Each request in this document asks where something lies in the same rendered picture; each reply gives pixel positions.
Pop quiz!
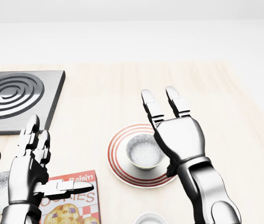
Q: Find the silver robot left hand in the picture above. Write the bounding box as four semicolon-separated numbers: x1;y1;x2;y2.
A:
7;114;94;206

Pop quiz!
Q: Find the silver robot right hand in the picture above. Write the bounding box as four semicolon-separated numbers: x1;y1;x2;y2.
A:
141;86;206;179

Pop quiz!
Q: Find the white plate with red rings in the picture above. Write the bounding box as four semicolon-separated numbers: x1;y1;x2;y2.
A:
107;124;178;189

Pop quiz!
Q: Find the flat dark stove plate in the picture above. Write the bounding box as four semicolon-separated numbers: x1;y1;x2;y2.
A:
0;70;66;136

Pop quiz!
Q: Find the red raisin cookies box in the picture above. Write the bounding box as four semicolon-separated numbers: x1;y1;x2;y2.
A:
39;169;101;224

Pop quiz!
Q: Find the white round cup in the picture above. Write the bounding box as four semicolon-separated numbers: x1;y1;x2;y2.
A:
135;212;167;224

